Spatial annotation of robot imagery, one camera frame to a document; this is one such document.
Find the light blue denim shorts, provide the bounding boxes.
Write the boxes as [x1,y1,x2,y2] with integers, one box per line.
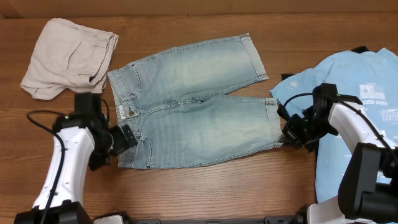
[108,34,283,169]

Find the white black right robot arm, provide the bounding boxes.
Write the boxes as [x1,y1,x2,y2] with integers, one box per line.
[278,83,397,223]

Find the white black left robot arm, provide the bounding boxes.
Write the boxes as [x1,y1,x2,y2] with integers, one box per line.
[14,93,137,224]

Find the light blue printed t-shirt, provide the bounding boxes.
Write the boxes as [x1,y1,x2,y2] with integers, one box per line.
[269,47,398,224]

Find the black garment under t-shirt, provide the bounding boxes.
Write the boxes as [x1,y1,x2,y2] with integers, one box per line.
[271,46,369,106]

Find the folded beige shorts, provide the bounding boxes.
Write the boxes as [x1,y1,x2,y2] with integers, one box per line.
[21,18,119,100]

